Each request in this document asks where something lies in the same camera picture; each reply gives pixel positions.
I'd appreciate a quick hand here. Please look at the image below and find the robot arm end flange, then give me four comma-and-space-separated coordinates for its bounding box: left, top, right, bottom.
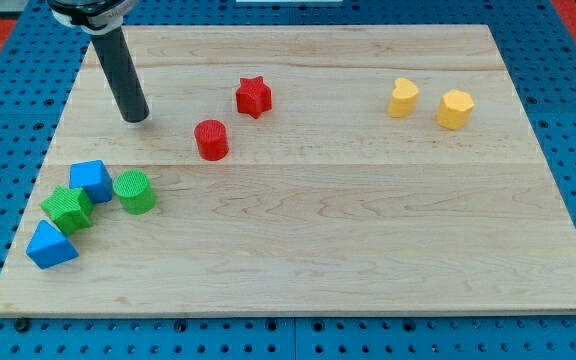
47, 0, 138, 35

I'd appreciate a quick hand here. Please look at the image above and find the wooden board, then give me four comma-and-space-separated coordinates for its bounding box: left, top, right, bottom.
0, 25, 576, 318

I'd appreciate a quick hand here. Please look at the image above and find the red cylinder block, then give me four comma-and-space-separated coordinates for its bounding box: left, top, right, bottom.
194, 119, 229, 161

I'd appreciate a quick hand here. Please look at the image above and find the red star block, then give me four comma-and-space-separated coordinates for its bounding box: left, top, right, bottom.
235, 76, 272, 119

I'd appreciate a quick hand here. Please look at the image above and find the yellow heart block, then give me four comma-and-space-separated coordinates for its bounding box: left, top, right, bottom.
387, 77, 419, 118

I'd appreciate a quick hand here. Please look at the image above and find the green cylinder block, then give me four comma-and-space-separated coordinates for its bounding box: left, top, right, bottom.
113, 169, 157, 215

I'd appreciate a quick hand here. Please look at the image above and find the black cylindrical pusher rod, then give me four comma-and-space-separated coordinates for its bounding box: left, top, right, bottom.
91, 27, 150, 123

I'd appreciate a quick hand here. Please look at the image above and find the yellow hexagon block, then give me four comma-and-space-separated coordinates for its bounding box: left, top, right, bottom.
436, 89, 474, 130

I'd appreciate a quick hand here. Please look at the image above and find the blue cube block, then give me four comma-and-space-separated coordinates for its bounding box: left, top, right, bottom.
69, 160, 113, 204

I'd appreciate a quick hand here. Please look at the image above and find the green star block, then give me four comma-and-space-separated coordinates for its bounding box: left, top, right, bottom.
40, 186, 94, 236

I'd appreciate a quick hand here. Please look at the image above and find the blue triangle block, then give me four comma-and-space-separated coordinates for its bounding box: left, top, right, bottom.
26, 220, 79, 269

